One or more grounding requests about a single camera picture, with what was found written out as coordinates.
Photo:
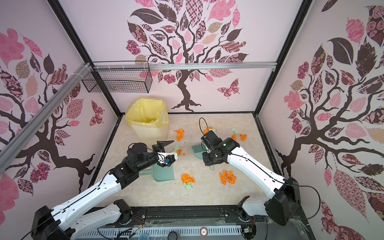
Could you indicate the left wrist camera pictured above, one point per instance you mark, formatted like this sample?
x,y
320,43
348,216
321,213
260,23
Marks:
x,y
166,159

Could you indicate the aluminium rail left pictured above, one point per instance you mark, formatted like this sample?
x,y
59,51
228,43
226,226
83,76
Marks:
x,y
12,149

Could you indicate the green scrap mid table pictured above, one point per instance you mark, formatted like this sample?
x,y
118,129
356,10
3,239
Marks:
x,y
176,148

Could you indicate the green scrap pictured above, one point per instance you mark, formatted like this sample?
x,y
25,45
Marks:
x,y
235,131
187,186

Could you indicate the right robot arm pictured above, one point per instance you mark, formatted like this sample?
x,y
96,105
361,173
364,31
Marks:
x,y
282,198

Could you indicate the black wire basket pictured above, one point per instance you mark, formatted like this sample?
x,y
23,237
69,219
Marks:
x,y
119,77

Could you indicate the orange scrap mid table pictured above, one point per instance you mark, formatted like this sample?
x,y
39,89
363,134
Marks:
x,y
181,153

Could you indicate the white slotted cable duct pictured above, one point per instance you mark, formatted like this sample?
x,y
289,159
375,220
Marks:
x,y
162,233

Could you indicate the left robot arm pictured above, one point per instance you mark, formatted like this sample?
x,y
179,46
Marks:
x,y
74,217

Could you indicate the yellow bin liner bag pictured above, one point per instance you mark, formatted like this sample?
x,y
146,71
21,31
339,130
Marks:
x,y
148,113

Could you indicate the orange scrap pile front right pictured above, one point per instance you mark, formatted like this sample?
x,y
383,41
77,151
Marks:
x,y
227,177

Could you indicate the green dustpan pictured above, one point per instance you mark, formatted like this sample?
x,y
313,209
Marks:
x,y
158,173

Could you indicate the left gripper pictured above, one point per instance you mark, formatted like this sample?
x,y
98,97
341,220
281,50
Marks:
x,y
160,148

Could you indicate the cream trash bin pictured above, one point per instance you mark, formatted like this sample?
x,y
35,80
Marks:
x,y
150,135

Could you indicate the aluminium rail back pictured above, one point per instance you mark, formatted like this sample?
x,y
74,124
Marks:
x,y
200,66

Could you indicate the green hand brush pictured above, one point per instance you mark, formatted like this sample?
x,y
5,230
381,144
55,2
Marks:
x,y
199,150

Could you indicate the aluminium rail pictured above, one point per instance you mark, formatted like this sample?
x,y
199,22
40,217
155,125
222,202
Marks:
x,y
200,66
12,149

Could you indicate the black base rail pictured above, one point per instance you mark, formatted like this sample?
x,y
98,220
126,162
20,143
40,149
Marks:
x,y
253,228

